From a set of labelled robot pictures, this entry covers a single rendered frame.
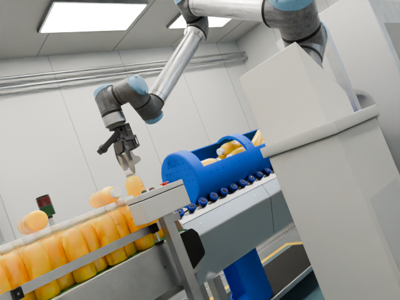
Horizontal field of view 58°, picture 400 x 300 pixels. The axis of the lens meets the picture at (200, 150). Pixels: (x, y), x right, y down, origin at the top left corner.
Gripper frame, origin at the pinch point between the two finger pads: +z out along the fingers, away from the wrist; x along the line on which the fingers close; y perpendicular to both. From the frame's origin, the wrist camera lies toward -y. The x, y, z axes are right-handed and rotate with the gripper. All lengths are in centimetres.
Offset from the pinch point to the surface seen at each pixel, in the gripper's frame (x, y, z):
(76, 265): -7.8, -35.3, 24.1
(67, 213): 349, 98, 0
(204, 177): -1.1, 36.0, 14.0
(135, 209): -15.4, -12.2, 14.5
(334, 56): -23, 165, -28
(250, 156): -1, 72, 13
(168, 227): -18.1, -3.6, 25.1
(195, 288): -18, -2, 49
